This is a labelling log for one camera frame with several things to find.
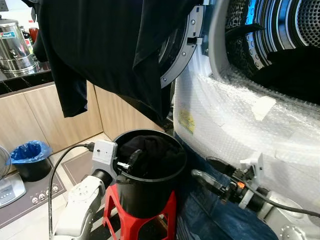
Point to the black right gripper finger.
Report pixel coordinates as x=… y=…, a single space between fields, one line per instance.
x=212 y=184
x=222 y=166

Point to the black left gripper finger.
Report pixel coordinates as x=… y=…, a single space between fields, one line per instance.
x=125 y=179
x=135 y=159

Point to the black garment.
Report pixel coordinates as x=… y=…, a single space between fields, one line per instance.
x=155 y=155

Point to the black t-shirt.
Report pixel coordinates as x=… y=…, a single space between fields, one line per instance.
x=105 y=45

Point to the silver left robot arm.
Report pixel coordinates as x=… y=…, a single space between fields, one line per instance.
x=82 y=202

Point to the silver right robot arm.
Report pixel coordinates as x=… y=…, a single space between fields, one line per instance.
x=290 y=225

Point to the white washing machine in bubble wrap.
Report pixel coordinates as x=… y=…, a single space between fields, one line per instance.
x=240 y=145

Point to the black plastic bucket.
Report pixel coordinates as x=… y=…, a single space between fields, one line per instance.
x=147 y=197

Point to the blue denim jeans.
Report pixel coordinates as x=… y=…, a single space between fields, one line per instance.
x=210 y=220

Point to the red plastic stool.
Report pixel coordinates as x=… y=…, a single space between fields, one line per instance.
x=132 y=227

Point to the yellow washer sticker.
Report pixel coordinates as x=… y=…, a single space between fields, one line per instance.
x=187 y=121

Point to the white tape patch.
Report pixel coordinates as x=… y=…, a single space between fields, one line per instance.
x=263 y=107

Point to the black bin with blue liner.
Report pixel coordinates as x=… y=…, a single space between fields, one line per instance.
x=31 y=162

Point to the grey floor mat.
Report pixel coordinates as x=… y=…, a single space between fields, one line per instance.
x=30 y=202

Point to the wooden cabinet with black counter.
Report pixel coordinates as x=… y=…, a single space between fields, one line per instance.
x=35 y=115

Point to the round grey washer door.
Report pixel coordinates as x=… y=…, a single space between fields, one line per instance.
x=186 y=55

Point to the white floor scale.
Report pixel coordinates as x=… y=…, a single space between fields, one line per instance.
x=9 y=190

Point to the black clothing pile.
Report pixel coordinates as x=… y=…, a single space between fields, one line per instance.
x=295 y=75

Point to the grey fan grille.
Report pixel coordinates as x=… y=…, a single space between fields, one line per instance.
x=4 y=162

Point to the stainless steel urn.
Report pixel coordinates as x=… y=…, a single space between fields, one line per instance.
x=14 y=50

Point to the red bottle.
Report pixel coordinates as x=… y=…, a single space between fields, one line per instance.
x=33 y=32

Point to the perforated steel washer drum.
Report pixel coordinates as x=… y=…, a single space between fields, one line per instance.
x=310 y=20

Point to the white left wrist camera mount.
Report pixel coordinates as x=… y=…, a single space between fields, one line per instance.
x=104 y=156

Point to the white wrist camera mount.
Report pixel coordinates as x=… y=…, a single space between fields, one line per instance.
x=104 y=156
x=255 y=167

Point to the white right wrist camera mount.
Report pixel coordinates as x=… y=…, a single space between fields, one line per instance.
x=255 y=167

